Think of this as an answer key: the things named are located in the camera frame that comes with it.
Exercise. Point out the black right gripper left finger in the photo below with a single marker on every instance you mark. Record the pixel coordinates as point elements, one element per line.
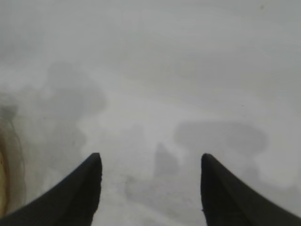
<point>75,200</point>

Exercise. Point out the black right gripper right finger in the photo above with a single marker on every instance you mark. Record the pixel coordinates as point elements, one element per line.
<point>225,202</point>

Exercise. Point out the yellow woven plastic basket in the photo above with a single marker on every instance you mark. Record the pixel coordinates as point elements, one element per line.
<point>2,176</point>

